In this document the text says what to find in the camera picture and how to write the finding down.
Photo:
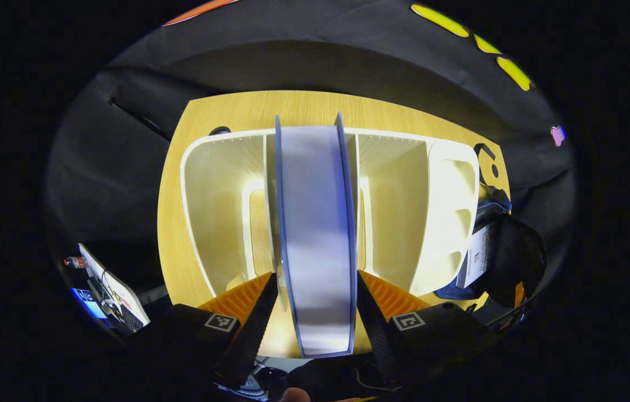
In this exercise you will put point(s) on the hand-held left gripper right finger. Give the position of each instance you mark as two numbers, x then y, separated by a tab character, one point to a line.
376	329

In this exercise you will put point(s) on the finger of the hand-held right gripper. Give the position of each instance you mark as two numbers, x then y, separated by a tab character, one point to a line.
518	295

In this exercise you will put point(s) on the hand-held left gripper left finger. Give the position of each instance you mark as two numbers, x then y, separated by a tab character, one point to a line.
253	329

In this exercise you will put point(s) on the blue schoolbag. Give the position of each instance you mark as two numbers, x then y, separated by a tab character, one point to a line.
521	257

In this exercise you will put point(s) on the white plastic bookshelf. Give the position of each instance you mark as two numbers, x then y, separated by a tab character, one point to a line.
398	212

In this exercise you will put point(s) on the black round desk grommet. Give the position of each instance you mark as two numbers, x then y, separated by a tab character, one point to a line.
494	169
220	130

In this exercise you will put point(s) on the white side desk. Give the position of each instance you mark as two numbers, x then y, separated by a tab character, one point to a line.
119	290

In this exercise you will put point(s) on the glowing blue screen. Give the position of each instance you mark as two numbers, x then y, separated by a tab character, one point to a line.
89	304

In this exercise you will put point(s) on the red bottle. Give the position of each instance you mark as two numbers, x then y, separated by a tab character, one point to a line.
75	262

